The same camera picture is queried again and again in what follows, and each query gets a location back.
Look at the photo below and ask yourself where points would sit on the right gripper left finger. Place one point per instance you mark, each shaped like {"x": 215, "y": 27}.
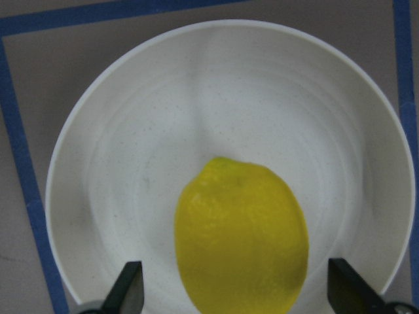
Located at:
{"x": 127, "y": 294}

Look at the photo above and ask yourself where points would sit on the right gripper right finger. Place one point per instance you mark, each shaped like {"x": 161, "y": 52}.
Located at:
{"x": 348, "y": 292}

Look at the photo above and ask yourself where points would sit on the yellow lemon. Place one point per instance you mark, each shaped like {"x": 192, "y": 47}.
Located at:
{"x": 241, "y": 240}

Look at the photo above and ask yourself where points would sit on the cream round plate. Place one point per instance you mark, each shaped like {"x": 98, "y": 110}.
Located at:
{"x": 247, "y": 90}

